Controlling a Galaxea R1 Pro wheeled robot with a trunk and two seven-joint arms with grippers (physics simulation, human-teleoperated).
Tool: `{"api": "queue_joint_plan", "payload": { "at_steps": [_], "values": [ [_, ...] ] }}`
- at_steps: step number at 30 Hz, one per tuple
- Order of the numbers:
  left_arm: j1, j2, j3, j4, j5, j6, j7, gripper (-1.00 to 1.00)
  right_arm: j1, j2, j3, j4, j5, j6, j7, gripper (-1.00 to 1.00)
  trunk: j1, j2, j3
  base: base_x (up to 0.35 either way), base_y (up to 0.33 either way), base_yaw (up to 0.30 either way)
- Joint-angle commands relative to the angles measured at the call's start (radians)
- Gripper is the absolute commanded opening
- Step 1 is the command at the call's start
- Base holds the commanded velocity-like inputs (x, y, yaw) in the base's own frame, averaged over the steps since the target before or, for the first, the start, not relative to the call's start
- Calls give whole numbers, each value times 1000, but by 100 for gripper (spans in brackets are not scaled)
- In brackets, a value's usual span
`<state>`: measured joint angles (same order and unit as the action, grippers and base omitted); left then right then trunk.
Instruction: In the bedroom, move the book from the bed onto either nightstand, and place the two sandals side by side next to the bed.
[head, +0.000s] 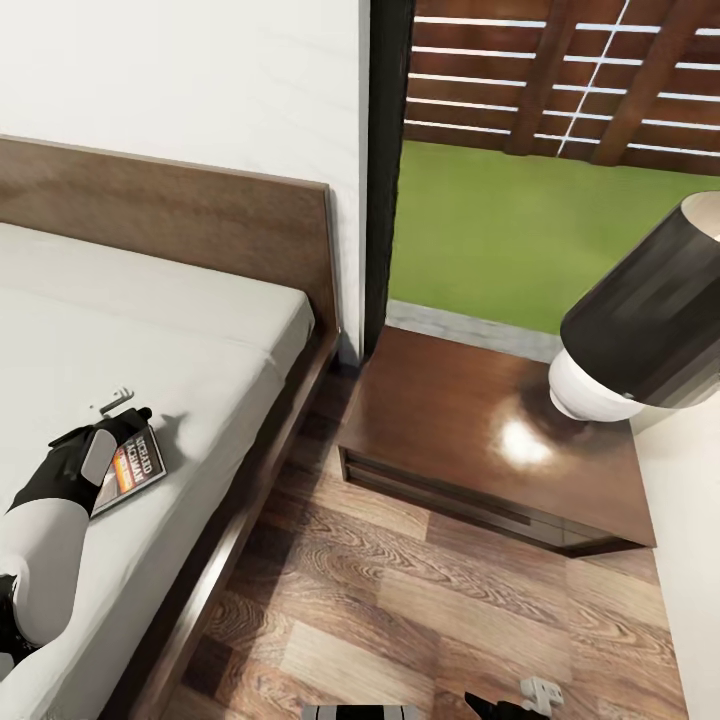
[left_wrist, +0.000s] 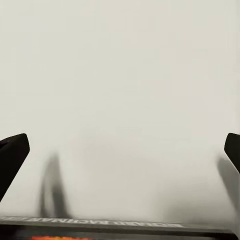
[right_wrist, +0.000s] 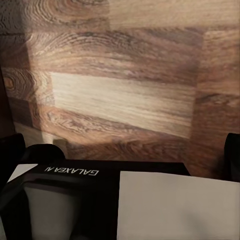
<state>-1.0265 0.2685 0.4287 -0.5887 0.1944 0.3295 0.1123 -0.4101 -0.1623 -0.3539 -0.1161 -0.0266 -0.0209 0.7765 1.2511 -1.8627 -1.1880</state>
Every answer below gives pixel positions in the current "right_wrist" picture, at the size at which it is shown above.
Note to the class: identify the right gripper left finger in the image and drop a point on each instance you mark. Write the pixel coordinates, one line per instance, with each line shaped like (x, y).
(12, 150)

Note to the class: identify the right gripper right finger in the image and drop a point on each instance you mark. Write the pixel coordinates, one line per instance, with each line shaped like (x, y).
(232, 149)

